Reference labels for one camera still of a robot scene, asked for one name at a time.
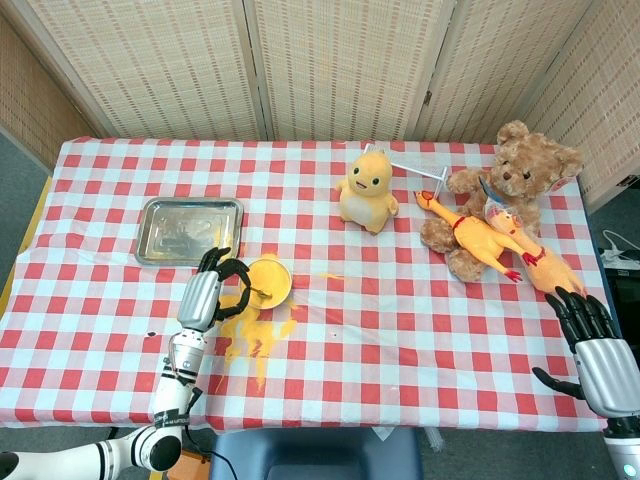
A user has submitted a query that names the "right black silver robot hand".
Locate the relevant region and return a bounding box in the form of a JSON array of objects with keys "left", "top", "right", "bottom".
[{"left": 532, "top": 287, "right": 640, "bottom": 419}]

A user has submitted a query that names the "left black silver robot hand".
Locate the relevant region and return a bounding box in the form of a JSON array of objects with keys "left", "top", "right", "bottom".
[{"left": 177, "top": 246, "right": 251, "bottom": 334}]

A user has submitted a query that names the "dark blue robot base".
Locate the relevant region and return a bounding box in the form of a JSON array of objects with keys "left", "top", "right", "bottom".
[{"left": 209, "top": 427, "right": 424, "bottom": 480}]

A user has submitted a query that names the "yellow powder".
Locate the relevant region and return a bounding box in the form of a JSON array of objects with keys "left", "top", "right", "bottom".
[{"left": 209, "top": 294, "right": 300, "bottom": 389}]

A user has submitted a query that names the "yellow bowl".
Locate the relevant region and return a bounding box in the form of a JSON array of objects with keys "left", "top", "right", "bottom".
[{"left": 238, "top": 255, "right": 294, "bottom": 310}]

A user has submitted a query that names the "rectangular steel tray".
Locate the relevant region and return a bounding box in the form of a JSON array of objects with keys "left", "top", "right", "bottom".
[{"left": 133, "top": 197, "right": 245, "bottom": 269}]

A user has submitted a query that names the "black equipment case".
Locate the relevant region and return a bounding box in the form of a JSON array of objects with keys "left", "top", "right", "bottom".
[{"left": 603, "top": 266, "right": 640, "bottom": 351}]

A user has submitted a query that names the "netted yellow rubber chicken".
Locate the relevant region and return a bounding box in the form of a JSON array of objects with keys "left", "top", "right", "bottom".
[{"left": 483, "top": 197, "right": 589, "bottom": 301}]

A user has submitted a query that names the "orange box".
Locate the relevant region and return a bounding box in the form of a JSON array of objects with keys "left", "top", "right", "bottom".
[{"left": 178, "top": 448, "right": 214, "bottom": 480}]

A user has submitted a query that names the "red white checkered tablecloth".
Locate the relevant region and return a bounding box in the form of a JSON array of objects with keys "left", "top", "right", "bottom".
[{"left": 0, "top": 135, "right": 640, "bottom": 434}]

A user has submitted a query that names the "bare yellow rubber chicken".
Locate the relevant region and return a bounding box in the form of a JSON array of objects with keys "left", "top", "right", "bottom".
[{"left": 414, "top": 189, "right": 524, "bottom": 284}]

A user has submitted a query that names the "yellow plush dinosaur toy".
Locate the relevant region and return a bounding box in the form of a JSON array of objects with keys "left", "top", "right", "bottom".
[{"left": 333, "top": 151, "right": 400, "bottom": 236}]

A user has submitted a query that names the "brown teddy bear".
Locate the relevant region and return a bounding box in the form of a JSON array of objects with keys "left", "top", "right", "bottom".
[{"left": 419, "top": 119, "right": 585, "bottom": 284}]

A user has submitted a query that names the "beige woven folding screen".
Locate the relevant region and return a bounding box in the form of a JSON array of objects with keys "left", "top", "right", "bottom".
[{"left": 0, "top": 0, "right": 640, "bottom": 211}]

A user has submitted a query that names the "white cable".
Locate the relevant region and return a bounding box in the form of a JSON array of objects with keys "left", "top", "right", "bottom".
[{"left": 599, "top": 228, "right": 640, "bottom": 264}]

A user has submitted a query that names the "white wire rack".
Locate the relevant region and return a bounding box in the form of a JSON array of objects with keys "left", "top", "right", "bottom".
[{"left": 363, "top": 142, "right": 451, "bottom": 201}]

